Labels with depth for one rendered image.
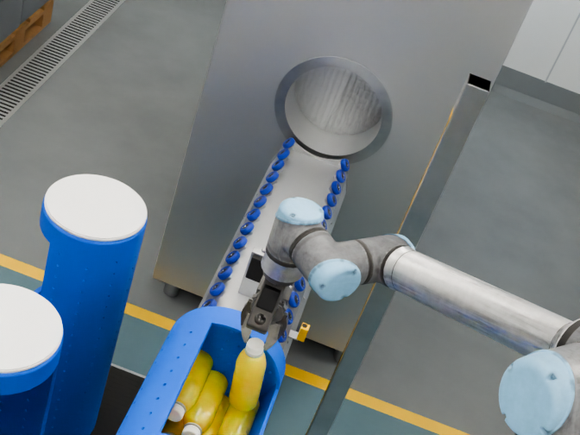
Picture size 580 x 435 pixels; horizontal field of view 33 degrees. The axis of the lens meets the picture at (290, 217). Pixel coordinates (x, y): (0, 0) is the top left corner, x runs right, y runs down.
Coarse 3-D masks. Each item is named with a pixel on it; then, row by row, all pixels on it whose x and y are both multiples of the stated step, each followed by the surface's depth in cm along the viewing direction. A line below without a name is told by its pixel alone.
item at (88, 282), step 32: (64, 256) 263; (96, 256) 263; (128, 256) 269; (64, 288) 270; (96, 288) 270; (128, 288) 282; (64, 320) 276; (96, 320) 279; (64, 352) 284; (96, 352) 288; (64, 384) 292; (96, 384) 300; (64, 416) 301; (96, 416) 316
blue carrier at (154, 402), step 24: (192, 312) 225; (216, 312) 222; (240, 312) 223; (168, 336) 225; (192, 336) 217; (216, 336) 229; (240, 336) 227; (264, 336) 222; (168, 360) 212; (192, 360) 209; (216, 360) 233; (144, 384) 211; (168, 384) 204; (264, 384) 233; (144, 408) 200; (168, 408) 197; (264, 408) 228; (120, 432) 198; (144, 432) 193
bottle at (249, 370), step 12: (240, 360) 215; (252, 360) 214; (264, 360) 216; (240, 372) 216; (252, 372) 215; (264, 372) 218; (240, 384) 218; (252, 384) 217; (240, 396) 219; (252, 396) 220; (240, 408) 222; (252, 408) 223
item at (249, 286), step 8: (256, 248) 267; (256, 256) 265; (248, 264) 268; (256, 264) 266; (248, 272) 268; (256, 272) 267; (248, 280) 271; (256, 280) 269; (240, 288) 274; (248, 288) 273; (256, 288) 272; (248, 296) 275
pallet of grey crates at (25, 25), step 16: (0, 0) 466; (16, 0) 485; (32, 0) 507; (48, 0) 531; (0, 16) 472; (16, 16) 494; (32, 16) 514; (48, 16) 538; (0, 32) 479; (16, 32) 500; (32, 32) 526; (0, 48) 486; (16, 48) 508; (0, 64) 494
